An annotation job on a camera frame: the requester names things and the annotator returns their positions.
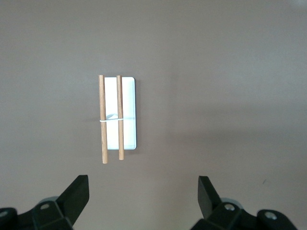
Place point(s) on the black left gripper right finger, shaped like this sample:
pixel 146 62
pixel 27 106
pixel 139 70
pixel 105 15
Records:
pixel 216 215

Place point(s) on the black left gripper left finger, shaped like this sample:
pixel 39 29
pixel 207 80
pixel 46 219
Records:
pixel 60 215

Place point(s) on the wooden towel rack rod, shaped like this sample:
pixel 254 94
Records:
pixel 103 100
pixel 120 100

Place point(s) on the white towel rack base tray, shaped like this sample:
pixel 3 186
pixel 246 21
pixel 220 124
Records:
pixel 129 107

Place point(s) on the white rubber band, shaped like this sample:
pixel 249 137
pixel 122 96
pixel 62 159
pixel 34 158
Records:
pixel 111 120

